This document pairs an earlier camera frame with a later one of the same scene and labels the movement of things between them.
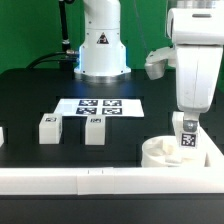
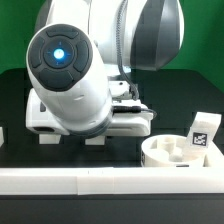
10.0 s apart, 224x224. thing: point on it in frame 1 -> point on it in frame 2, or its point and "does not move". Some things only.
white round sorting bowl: (165, 152) does not move
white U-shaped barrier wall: (120, 180) does not move
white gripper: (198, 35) -> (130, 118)
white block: (192, 144) -> (201, 133)
